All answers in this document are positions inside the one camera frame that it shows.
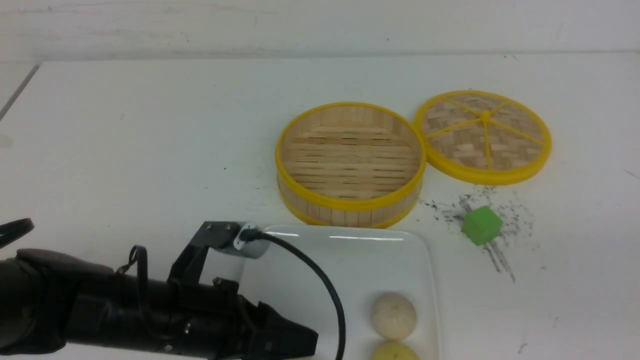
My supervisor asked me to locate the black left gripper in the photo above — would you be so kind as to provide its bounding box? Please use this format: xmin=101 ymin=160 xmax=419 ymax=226
xmin=65 ymin=277 xmax=319 ymax=360

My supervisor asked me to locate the yellow steamed bun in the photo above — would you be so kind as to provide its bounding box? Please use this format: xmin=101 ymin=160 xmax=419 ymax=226
xmin=370 ymin=341 xmax=420 ymax=360

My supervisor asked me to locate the white steamed bun front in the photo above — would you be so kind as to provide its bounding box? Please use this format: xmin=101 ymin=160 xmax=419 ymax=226
xmin=370 ymin=292 xmax=418 ymax=341

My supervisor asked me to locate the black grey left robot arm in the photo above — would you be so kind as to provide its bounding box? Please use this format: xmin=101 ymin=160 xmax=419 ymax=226
xmin=1 ymin=249 xmax=319 ymax=360

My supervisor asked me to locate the white rectangular plate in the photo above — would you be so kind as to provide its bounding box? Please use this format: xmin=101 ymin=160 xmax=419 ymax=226
xmin=239 ymin=225 xmax=442 ymax=360

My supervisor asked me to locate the bamboo steamer basket yellow rim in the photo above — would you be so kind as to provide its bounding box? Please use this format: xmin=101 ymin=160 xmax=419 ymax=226
xmin=274 ymin=102 xmax=427 ymax=228

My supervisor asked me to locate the green cube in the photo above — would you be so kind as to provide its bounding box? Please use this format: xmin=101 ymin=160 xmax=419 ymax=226
xmin=461 ymin=206 xmax=503 ymax=247

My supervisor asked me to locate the woven bamboo steamer lid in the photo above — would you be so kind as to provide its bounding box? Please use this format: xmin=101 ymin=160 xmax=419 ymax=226
xmin=413 ymin=89 xmax=553 ymax=186

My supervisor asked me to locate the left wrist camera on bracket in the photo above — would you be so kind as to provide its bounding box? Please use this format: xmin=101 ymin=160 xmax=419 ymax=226
xmin=167 ymin=221 xmax=270 ymax=285

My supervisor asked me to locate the black left camera cable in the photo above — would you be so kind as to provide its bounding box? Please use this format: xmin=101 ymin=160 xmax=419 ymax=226
xmin=0 ymin=218 xmax=347 ymax=360

